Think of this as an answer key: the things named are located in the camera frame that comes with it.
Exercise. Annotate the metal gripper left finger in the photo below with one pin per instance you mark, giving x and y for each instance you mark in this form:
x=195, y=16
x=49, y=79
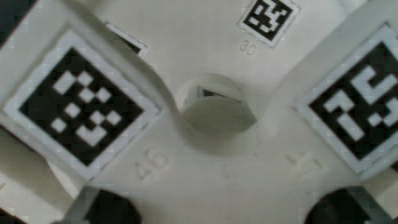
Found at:
x=100, y=208

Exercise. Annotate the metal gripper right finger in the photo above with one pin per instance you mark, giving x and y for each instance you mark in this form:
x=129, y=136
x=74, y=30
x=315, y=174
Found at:
x=347, y=207

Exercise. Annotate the white cross-shaped table base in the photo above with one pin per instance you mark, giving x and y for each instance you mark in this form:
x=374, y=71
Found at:
x=95, y=132

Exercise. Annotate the white cylindrical table leg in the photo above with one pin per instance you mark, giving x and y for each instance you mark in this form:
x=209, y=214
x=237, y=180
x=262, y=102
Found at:
x=218, y=112

